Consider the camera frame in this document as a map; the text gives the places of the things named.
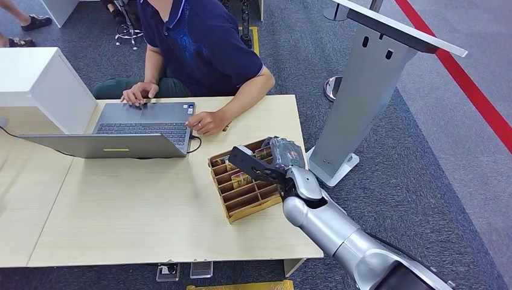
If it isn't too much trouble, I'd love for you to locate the person's left hand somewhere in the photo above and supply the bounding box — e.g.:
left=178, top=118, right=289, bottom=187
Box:
left=185, top=110, right=232, bottom=137

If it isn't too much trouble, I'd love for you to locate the person's right hand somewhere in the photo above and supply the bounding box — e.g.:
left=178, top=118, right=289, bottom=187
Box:
left=120, top=82, right=160, bottom=108

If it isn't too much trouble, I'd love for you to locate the wooden slotted card box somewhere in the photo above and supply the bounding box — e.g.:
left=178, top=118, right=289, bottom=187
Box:
left=207, top=138, right=286, bottom=224

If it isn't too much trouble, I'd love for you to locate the bystander person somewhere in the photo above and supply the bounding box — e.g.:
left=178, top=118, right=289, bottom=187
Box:
left=0, top=0, right=53, bottom=48

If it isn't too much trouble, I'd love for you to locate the grey laptop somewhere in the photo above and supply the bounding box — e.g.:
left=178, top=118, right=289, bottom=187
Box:
left=18, top=101, right=197, bottom=160

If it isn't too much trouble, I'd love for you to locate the white office chair base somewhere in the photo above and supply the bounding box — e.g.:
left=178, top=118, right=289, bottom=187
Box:
left=115, top=0, right=144, bottom=51

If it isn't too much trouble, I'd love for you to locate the white cabinet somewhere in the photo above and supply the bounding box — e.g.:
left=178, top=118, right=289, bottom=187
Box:
left=0, top=47, right=98, bottom=135

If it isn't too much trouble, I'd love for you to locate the white furniture panel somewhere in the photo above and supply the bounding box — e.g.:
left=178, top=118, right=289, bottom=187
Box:
left=40, top=0, right=81, bottom=28

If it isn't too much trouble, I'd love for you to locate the chrome stanchion base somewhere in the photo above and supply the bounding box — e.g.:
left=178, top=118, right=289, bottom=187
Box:
left=323, top=75, right=345, bottom=103

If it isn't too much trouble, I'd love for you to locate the grey floor socket cover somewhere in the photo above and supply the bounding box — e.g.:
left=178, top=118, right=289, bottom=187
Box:
left=189, top=260, right=214, bottom=279

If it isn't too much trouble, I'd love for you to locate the floor socket with plug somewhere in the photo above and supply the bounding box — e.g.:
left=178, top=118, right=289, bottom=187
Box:
left=156, top=263, right=181, bottom=282

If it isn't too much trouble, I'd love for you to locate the grey kiosk stand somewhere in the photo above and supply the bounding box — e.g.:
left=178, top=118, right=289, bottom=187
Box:
left=306, top=0, right=469, bottom=188

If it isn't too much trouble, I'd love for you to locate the yellow strip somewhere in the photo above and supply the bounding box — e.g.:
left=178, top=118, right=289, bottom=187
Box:
left=185, top=279, right=295, bottom=290

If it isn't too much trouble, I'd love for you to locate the white table leg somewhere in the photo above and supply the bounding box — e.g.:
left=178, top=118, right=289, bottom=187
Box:
left=283, top=259, right=307, bottom=277

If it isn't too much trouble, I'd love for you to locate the black cable chain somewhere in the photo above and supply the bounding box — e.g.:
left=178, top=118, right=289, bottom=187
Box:
left=239, top=0, right=254, bottom=48

